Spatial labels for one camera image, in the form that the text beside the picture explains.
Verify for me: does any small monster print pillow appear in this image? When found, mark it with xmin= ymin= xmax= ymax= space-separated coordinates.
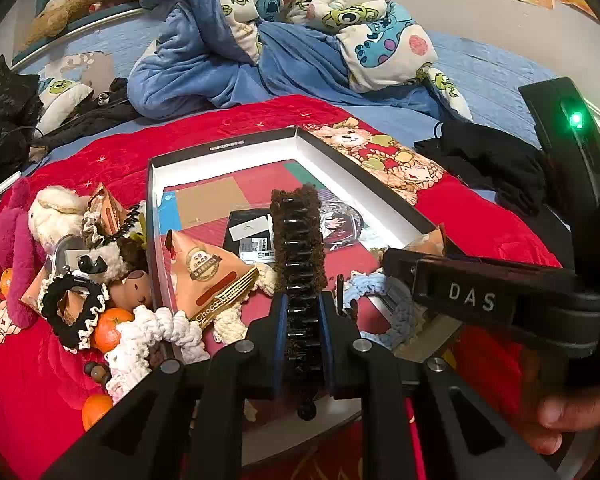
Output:
xmin=35 ymin=55 xmax=117 ymax=134

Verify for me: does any cream crochet scrunchie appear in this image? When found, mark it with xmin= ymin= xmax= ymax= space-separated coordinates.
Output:
xmin=212 ymin=262 xmax=279 ymax=344

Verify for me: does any person's right hand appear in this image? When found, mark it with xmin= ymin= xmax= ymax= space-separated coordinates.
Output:
xmin=530 ymin=394 xmax=600 ymax=457

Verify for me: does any cream fluffy hair clip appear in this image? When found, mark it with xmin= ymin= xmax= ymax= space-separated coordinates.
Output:
xmin=77 ymin=242 xmax=149 ymax=282

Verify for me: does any light blue crochet scrunchie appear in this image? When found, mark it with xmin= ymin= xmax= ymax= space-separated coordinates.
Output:
xmin=337 ymin=270 xmax=417 ymax=352

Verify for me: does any cream plush toy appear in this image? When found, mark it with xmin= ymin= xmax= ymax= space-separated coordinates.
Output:
xmin=28 ymin=186 xmax=91 ymax=257

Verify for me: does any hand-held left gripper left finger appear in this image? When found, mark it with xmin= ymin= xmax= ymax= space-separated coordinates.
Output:
xmin=42 ymin=290 xmax=291 ymax=480

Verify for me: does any blue cartoon monster blanket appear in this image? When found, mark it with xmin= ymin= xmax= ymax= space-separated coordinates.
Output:
xmin=127 ymin=0 xmax=474 ymax=124

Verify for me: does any white crochet scrunchie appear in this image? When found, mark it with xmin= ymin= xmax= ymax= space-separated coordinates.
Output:
xmin=105 ymin=305 xmax=212 ymax=402

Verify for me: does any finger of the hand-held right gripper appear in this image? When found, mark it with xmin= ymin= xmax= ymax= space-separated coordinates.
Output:
xmin=382 ymin=247 xmax=423 ymax=306

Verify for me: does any pink plush toy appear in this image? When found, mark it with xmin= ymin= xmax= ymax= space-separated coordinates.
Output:
xmin=0 ymin=180 xmax=44 ymax=329

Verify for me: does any blue bed sheet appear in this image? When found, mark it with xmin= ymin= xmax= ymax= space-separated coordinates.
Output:
xmin=12 ymin=7 xmax=572 ymax=172

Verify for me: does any brown plush dog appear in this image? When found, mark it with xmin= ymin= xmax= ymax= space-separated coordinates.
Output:
xmin=30 ymin=0 xmax=157 ymax=52

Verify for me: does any brown bead bracelet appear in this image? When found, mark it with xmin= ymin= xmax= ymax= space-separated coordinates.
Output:
xmin=82 ymin=362 xmax=114 ymax=387

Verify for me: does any black garment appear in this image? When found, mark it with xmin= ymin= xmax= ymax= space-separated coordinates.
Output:
xmin=414 ymin=120 xmax=549 ymax=217

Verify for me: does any black toothed hair clip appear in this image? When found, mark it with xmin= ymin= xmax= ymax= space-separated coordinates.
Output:
xmin=111 ymin=202 xmax=147 ymax=242

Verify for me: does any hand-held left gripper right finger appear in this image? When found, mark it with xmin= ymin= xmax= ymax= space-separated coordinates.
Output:
xmin=317 ymin=292 xmax=561 ymax=480

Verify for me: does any dark clothes heap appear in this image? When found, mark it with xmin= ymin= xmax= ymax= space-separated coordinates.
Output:
xmin=40 ymin=77 xmax=142 ymax=149

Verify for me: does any small dark box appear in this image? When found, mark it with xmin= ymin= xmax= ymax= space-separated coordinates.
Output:
xmin=228 ymin=208 xmax=274 ymax=264

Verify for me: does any red printed blanket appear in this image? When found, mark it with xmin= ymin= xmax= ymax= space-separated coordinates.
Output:
xmin=0 ymin=94 xmax=577 ymax=480

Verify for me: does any brown fuzzy hair claw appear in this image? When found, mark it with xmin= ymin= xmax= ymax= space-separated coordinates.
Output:
xmin=269 ymin=187 xmax=327 ymax=422

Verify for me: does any metal bed rail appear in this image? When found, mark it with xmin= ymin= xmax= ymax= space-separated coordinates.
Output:
xmin=12 ymin=2 xmax=147 ymax=69

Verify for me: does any brown capybara plush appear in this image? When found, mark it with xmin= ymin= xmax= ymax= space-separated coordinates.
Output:
xmin=111 ymin=269 xmax=154 ymax=310

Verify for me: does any orange triangular snack packet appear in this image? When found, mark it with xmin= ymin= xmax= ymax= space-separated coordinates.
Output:
xmin=82 ymin=182 xmax=132 ymax=249
xmin=21 ymin=265 xmax=89 ymax=327
xmin=405 ymin=224 xmax=451 ymax=257
xmin=164 ymin=230 xmax=260 ymax=324

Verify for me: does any black lace-trimmed scrunchie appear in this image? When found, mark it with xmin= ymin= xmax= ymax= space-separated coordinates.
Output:
xmin=40 ymin=272 xmax=112 ymax=354

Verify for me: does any round illustrated badge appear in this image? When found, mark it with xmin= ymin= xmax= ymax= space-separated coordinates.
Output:
xmin=320 ymin=204 xmax=367 ymax=252

